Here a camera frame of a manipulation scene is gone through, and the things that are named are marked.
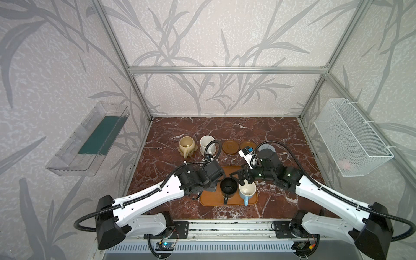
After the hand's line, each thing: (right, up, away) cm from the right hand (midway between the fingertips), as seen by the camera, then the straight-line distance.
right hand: (236, 166), depth 75 cm
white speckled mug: (-13, +5, +26) cm, 30 cm away
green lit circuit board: (-32, -35, -4) cm, 48 cm away
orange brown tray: (+10, -19, +6) cm, 22 cm away
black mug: (-3, -13, +10) cm, 17 cm away
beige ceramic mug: (-28, +8, +26) cm, 39 cm away
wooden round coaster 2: (+9, +8, +30) cm, 32 cm away
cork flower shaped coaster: (-30, +3, +20) cm, 36 cm away
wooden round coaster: (-1, +6, +29) cm, 29 cm away
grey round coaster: (+23, +6, +29) cm, 38 cm away
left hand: (-10, -6, -1) cm, 12 cm away
